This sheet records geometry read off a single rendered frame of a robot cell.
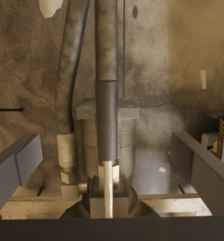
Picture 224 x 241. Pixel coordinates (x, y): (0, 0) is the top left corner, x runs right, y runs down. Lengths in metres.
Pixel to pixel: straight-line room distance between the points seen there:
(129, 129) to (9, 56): 1.15
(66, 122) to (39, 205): 1.16
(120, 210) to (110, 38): 0.30
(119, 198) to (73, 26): 0.32
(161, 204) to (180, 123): 0.62
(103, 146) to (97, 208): 0.15
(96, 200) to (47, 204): 1.14
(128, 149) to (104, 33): 0.22
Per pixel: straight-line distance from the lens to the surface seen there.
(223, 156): 1.21
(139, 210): 0.48
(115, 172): 0.33
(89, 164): 0.38
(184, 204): 1.50
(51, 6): 1.29
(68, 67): 0.35
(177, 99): 1.31
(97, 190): 0.35
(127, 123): 0.34
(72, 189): 0.45
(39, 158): 0.17
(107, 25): 0.29
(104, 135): 0.23
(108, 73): 0.27
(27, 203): 1.51
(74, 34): 0.35
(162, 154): 1.43
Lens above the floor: 1.20
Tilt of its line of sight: 74 degrees down
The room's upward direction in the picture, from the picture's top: 178 degrees clockwise
